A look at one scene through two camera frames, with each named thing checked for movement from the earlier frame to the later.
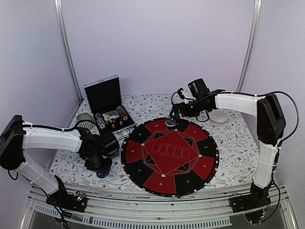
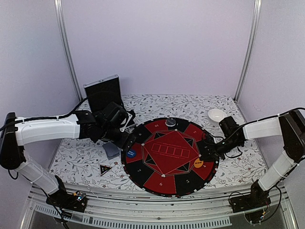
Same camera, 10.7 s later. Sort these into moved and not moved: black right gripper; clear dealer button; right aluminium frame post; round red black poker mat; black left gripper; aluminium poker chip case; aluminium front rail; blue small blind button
Moved: blue small blind button; black right gripper; black left gripper
Not moved: aluminium poker chip case; aluminium front rail; round red black poker mat; clear dealer button; right aluminium frame post
